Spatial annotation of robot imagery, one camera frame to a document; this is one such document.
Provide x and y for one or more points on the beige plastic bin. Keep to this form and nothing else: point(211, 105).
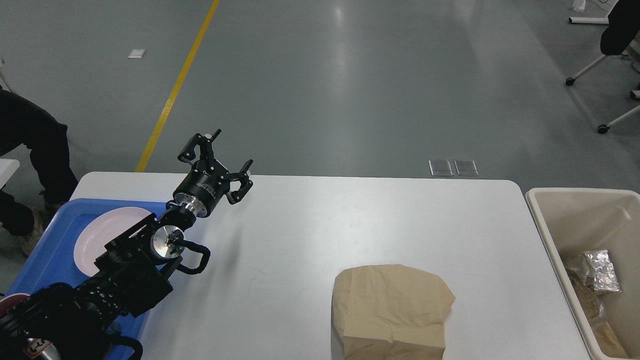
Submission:
point(572, 220)

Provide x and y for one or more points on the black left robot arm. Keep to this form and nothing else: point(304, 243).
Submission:
point(169, 242)

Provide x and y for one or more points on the brown paper in bin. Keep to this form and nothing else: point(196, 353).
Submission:
point(607, 341)

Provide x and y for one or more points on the blue plastic tray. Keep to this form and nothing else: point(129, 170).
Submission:
point(55, 240)

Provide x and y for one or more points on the clear floor plate left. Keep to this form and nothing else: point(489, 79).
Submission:
point(440, 168)

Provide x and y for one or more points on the brown paper bag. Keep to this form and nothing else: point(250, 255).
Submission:
point(391, 312)

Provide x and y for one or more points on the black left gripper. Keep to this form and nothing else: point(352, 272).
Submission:
point(206, 184)

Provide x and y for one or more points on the clear floor plate right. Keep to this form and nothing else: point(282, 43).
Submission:
point(466, 168)

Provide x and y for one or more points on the foil ball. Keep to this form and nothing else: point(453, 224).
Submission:
point(595, 270)

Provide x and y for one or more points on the person in black trousers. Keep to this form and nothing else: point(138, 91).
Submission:
point(23, 123)

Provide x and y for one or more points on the pink mug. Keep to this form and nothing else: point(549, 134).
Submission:
point(11, 301)

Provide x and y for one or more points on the clear floor plate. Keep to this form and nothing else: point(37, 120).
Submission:
point(466, 168)
point(440, 168)

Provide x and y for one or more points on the pink plastic plate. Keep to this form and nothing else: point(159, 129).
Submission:
point(106, 227)

